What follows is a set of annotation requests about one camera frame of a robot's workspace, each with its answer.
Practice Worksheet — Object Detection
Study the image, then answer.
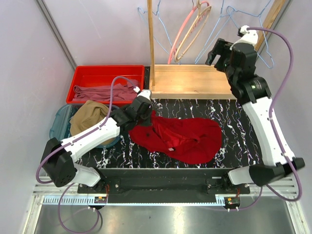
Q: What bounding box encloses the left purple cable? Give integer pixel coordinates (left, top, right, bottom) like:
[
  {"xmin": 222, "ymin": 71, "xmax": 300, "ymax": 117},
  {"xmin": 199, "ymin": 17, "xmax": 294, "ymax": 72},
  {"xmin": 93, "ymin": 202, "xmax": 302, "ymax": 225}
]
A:
[{"xmin": 36, "ymin": 76, "xmax": 141, "ymax": 232}]

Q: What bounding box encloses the pink plastic hanger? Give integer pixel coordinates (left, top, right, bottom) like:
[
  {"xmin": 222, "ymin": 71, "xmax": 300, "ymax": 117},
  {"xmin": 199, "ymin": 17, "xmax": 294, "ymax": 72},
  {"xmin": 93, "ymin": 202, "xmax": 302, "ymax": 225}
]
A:
[{"xmin": 167, "ymin": 0, "xmax": 210, "ymax": 64}]

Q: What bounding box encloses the light blue wire hanger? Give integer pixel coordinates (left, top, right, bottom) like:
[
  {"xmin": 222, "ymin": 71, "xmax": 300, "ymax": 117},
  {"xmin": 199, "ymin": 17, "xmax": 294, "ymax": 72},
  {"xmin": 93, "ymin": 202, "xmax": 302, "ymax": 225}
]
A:
[{"xmin": 194, "ymin": 0, "xmax": 244, "ymax": 64}]

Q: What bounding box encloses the tan brown garment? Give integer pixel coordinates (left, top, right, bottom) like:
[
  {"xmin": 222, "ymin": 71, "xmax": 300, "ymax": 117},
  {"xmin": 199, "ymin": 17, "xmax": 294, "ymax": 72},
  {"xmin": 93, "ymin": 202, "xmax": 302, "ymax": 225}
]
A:
[{"xmin": 70, "ymin": 100, "xmax": 109, "ymax": 136}]

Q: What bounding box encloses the beige wooden hanger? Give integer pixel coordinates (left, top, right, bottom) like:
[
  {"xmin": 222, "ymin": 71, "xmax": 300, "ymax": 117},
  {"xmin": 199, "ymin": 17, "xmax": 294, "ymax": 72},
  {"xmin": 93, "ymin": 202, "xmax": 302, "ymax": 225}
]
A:
[{"xmin": 175, "ymin": 0, "xmax": 212, "ymax": 62}]

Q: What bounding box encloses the blue wire hanger far right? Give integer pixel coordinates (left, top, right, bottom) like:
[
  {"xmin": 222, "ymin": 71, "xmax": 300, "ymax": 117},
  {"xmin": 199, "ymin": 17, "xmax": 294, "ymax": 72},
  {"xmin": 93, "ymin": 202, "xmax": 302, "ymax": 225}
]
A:
[{"xmin": 226, "ymin": 0, "xmax": 274, "ymax": 69}]

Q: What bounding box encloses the purple cable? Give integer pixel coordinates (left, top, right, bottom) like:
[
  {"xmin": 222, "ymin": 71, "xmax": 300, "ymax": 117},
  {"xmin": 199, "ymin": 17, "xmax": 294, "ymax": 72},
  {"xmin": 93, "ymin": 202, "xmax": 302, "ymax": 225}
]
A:
[
  {"xmin": 36, "ymin": 76, "xmax": 141, "ymax": 232},
  {"xmin": 204, "ymin": 26, "xmax": 303, "ymax": 212}
]

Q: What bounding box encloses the wooden rack post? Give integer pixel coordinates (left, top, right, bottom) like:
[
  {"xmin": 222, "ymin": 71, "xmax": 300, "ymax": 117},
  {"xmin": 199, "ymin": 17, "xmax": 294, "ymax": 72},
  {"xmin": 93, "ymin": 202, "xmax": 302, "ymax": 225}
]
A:
[
  {"xmin": 255, "ymin": 0, "xmax": 286, "ymax": 52},
  {"xmin": 147, "ymin": 0, "xmax": 155, "ymax": 88}
]

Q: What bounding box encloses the mauve pink garment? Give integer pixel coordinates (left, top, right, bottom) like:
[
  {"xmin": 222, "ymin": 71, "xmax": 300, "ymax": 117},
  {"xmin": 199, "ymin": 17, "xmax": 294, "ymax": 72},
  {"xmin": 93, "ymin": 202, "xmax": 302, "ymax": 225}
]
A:
[{"xmin": 73, "ymin": 82, "xmax": 137, "ymax": 102}]

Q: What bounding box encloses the wooden rack base tray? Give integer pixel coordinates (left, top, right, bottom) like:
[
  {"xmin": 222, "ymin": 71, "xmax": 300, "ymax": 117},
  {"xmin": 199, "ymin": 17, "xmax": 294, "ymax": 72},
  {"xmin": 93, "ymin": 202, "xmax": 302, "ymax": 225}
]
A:
[{"xmin": 149, "ymin": 64, "xmax": 235, "ymax": 99}]

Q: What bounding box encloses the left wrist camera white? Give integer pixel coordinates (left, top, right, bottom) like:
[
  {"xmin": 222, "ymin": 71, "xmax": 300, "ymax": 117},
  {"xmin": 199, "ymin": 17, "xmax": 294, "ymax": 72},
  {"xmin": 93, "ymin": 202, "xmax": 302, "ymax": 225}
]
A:
[{"xmin": 133, "ymin": 87, "xmax": 152, "ymax": 100}]

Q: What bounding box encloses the aluminium rail frame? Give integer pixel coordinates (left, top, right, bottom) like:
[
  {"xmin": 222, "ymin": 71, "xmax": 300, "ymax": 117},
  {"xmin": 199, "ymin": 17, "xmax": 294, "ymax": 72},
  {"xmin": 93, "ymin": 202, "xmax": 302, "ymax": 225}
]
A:
[{"xmin": 23, "ymin": 186, "xmax": 312, "ymax": 234}]

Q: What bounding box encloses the left wooden rack post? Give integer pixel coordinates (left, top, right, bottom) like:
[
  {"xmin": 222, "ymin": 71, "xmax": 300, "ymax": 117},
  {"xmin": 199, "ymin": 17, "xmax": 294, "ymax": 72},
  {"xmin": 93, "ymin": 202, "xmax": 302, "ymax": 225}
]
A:
[{"xmin": 147, "ymin": 0, "xmax": 155, "ymax": 88}]

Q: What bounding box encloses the red pleated skirt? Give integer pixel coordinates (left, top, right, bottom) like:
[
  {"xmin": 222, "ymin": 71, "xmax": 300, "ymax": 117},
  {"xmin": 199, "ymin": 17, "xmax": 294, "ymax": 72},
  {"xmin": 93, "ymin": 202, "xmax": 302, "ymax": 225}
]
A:
[{"xmin": 129, "ymin": 111, "xmax": 222, "ymax": 164}]

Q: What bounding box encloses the right wooden rack post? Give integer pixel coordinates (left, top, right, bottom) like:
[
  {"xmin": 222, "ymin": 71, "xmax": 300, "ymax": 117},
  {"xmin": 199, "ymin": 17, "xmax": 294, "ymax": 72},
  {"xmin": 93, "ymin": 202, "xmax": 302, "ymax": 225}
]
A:
[{"xmin": 255, "ymin": 0, "xmax": 286, "ymax": 52}]

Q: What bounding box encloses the teal transparent plastic tub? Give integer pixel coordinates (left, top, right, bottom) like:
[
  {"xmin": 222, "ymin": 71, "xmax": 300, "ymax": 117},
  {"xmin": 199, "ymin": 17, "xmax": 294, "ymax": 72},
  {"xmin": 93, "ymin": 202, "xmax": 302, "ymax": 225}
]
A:
[{"xmin": 49, "ymin": 104, "xmax": 120, "ymax": 148}]

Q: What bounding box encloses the blue wire hanger left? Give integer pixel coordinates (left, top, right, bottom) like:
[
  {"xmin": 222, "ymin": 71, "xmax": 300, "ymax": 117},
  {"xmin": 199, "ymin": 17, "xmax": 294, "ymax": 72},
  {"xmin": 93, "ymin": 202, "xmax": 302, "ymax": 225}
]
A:
[{"xmin": 135, "ymin": 0, "xmax": 194, "ymax": 66}]

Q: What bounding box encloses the black marble pattern mat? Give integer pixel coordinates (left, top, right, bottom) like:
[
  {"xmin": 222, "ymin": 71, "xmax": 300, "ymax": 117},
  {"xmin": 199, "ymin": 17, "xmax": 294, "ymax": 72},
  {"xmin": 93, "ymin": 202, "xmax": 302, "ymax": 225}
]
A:
[{"xmin": 79, "ymin": 99, "xmax": 262, "ymax": 169}]

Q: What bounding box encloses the red plastic bin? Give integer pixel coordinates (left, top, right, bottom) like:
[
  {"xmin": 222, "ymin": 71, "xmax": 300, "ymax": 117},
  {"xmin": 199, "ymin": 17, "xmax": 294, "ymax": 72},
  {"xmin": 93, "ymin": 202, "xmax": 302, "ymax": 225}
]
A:
[{"xmin": 66, "ymin": 65, "xmax": 145, "ymax": 104}]

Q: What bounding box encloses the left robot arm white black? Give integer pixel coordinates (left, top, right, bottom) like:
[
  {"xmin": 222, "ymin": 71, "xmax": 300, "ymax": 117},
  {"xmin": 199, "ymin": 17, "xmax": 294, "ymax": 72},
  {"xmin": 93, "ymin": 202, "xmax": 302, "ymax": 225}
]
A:
[{"xmin": 39, "ymin": 95, "xmax": 152, "ymax": 193}]

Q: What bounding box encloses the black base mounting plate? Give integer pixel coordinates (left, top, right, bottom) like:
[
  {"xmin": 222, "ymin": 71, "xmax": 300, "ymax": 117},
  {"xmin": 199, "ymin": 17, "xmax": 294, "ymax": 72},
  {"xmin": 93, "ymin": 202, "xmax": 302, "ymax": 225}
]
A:
[{"xmin": 78, "ymin": 168, "xmax": 250, "ymax": 206}]

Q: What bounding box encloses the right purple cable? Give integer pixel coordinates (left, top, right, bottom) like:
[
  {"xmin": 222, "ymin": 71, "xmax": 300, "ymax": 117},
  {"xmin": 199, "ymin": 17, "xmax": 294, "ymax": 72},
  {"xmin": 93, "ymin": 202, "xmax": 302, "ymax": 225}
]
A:
[{"xmin": 204, "ymin": 26, "xmax": 303, "ymax": 212}]

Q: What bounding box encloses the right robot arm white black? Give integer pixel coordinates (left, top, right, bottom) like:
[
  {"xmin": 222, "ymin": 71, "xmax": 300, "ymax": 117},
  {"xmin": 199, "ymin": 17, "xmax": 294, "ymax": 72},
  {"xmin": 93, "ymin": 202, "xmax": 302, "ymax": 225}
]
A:
[{"xmin": 206, "ymin": 38, "xmax": 305, "ymax": 193}]

